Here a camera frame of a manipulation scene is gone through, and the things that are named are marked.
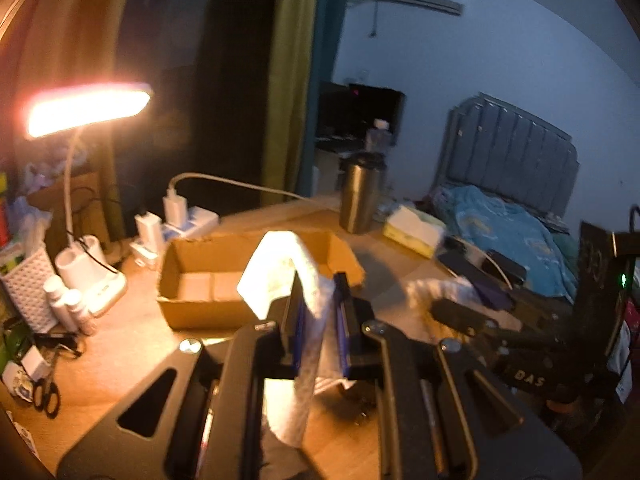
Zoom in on white towel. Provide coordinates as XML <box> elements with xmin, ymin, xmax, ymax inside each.
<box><xmin>238</xmin><ymin>231</ymin><xmax>335</xmax><ymax>448</ymax></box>

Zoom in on black smartphone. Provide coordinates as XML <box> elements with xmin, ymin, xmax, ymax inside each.
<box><xmin>480</xmin><ymin>249</ymin><xmax>527</xmax><ymax>287</ymax></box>

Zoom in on yellow tissue box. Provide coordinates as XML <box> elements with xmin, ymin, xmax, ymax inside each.
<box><xmin>383</xmin><ymin>205</ymin><xmax>446</xmax><ymax>259</ymax></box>

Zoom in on blue blanket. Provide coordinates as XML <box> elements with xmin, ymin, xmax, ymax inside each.
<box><xmin>432</xmin><ymin>185</ymin><xmax>577</xmax><ymax>301</ymax></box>

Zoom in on white power strip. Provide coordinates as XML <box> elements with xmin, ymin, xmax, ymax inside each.
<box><xmin>129</xmin><ymin>206</ymin><xmax>219</xmax><ymax>269</ymax></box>

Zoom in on stainless steel tumbler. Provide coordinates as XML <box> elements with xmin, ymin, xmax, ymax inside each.
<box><xmin>340</xmin><ymin>152</ymin><xmax>386</xmax><ymax>234</ymax></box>

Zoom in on grey padded headboard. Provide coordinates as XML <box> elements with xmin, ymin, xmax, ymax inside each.
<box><xmin>433</xmin><ymin>93</ymin><xmax>579</xmax><ymax>218</ymax></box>

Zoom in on clear water bottle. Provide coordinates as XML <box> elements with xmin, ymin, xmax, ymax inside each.
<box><xmin>364</xmin><ymin>119</ymin><xmax>393</xmax><ymax>158</ymax></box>

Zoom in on small white pill bottle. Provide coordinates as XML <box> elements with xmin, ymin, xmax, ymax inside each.
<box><xmin>65</xmin><ymin>289</ymin><xmax>98</xmax><ymax>336</ymax></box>

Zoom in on black television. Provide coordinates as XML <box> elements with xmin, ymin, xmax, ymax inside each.
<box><xmin>316</xmin><ymin>82</ymin><xmax>406</xmax><ymax>146</ymax></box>

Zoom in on white desk lamp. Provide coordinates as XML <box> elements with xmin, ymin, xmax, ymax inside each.
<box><xmin>24</xmin><ymin>81</ymin><xmax>153</xmax><ymax>318</ymax></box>

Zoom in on brown cardboard box behind lamp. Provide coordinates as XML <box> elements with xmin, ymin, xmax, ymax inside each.
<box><xmin>27</xmin><ymin>172</ymin><xmax>111</xmax><ymax>256</ymax></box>

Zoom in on large white pill bottle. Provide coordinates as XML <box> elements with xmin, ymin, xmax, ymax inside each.
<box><xmin>43</xmin><ymin>274</ymin><xmax>78</xmax><ymax>333</ymax></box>

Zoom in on black scissors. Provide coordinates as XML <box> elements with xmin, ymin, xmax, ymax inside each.
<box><xmin>32</xmin><ymin>344</ymin><xmax>61</xmax><ymax>419</ymax></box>

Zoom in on white woven basket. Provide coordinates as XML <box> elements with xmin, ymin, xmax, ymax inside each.
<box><xmin>1</xmin><ymin>243</ymin><xmax>58</xmax><ymax>334</ymax></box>

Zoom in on green curtain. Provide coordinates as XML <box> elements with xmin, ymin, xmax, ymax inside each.
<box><xmin>260</xmin><ymin>0</ymin><xmax>317</xmax><ymax>206</ymax></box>

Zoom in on white charger with black cable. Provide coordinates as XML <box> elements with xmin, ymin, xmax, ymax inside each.
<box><xmin>134</xmin><ymin>211</ymin><xmax>165</xmax><ymax>255</ymax></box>

